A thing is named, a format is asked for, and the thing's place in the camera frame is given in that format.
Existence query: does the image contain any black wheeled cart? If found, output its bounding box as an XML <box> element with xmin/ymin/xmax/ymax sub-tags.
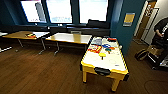
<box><xmin>146</xmin><ymin>44</ymin><xmax>168</xmax><ymax>71</ymax></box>

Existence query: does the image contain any tan cardboard box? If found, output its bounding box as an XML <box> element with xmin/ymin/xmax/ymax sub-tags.
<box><xmin>148</xmin><ymin>45</ymin><xmax>163</xmax><ymax>57</ymax></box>

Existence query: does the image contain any brown wooden door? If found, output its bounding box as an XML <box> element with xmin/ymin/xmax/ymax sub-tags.
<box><xmin>134</xmin><ymin>0</ymin><xmax>159</xmax><ymax>43</ymax></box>

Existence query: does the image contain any yellow side table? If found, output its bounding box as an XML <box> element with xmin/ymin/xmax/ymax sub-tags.
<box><xmin>2</xmin><ymin>30</ymin><xmax>51</xmax><ymax>55</ymax></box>

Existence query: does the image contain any teal paddle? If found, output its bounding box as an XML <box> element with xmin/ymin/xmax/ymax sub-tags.
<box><xmin>105</xmin><ymin>48</ymin><xmax>113</xmax><ymax>54</ymax></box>

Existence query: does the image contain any yellow wooden gaming table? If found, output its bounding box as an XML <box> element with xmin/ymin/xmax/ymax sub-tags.
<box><xmin>79</xmin><ymin>35</ymin><xmax>130</xmax><ymax>93</ymax></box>

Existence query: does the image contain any red black flat item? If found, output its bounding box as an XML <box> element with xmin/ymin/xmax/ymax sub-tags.
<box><xmin>107</xmin><ymin>37</ymin><xmax>118</xmax><ymax>42</ymax></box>

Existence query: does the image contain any blue flat item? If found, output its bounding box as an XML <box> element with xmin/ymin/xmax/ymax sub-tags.
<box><xmin>102</xmin><ymin>43</ymin><xmax>112</xmax><ymax>49</ymax></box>

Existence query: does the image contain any bright wall window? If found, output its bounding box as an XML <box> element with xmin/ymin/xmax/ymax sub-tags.
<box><xmin>20</xmin><ymin>0</ymin><xmax>47</xmax><ymax>24</ymax></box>
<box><xmin>78</xmin><ymin>0</ymin><xmax>109</xmax><ymax>24</ymax></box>
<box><xmin>45</xmin><ymin>0</ymin><xmax>73</xmax><ymax>24</ymax></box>

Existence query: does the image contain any orange paddle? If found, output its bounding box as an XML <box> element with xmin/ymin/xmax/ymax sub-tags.
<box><xmin>109</xmin><ymin>46</ymin><xmax>116</xmax><ymax>51</ymax></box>

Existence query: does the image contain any grey rectangular panel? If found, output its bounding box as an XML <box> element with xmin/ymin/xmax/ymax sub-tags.
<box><xmin>70</xmin><ymin>30</ymin><xmax>82</xmax><ymax>35</ymax></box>

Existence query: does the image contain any yellow paddle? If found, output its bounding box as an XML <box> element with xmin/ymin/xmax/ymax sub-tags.
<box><xmin>98</xmin><ymin>52</ymin><xmax>107</xmax><ymax>60</ymax></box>

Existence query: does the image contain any yellow framed wall sign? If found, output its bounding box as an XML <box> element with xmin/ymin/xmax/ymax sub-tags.
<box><xmin>122</xmin><ymin>12</ymin><xmax>136</xmax><ymax>28</ymax></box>

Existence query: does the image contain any dark bench sofa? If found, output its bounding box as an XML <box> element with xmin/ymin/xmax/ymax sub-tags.
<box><xmin>0</xmin><ymin>19</ymin><xmax>111</xmax><ymax>38</ymax></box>

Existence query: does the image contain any dark striped round bag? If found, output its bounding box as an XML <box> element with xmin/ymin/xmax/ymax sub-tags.
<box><xmin>134</xmin><ymin>48</ymin><xmax>149</xmax><ymax>62</ymax></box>

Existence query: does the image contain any person in dark clothes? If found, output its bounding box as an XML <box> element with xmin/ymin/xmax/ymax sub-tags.
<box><xmin>151</xmin><ymin>17</ymin><xmax>168</xmax><ymax>48</ymax></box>

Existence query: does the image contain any blue printed game box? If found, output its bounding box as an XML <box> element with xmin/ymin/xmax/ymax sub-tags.
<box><xmin>92</xmin><ymin>38</ymin><xmax>103</xmax><ymax>46</ymax></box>

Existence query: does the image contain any small white-legged table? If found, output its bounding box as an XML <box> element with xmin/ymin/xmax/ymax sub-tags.
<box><xmin>0</xmin><ymin>31</ymin><xmax>13</xmax><ymax>53</ymax></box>

